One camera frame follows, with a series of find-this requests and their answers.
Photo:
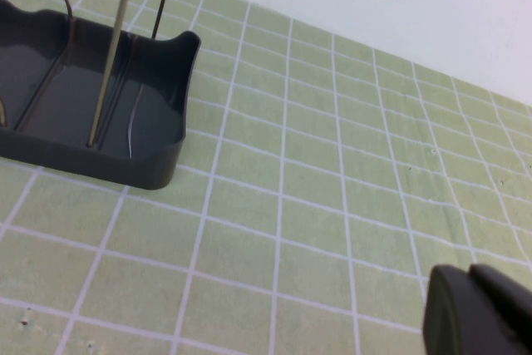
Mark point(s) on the green grid mat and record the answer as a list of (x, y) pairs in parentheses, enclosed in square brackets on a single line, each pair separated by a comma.
[(291, 205)]

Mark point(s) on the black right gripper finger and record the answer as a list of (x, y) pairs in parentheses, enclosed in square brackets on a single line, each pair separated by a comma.
[(478, 313)]

